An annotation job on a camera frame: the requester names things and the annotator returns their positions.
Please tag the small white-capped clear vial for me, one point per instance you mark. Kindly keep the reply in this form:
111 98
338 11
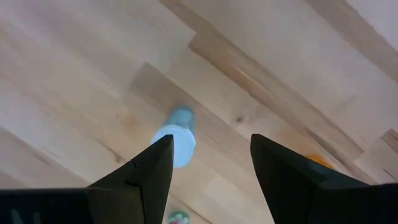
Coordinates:
178 217

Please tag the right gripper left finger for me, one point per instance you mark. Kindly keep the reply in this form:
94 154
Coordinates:
152 180

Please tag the small orange pill bottle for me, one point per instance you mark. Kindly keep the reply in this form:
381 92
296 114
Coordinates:
320 161

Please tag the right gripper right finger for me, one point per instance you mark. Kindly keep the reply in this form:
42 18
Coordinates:
280 180

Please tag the teal pill vial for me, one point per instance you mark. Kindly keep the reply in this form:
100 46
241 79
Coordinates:
185 149

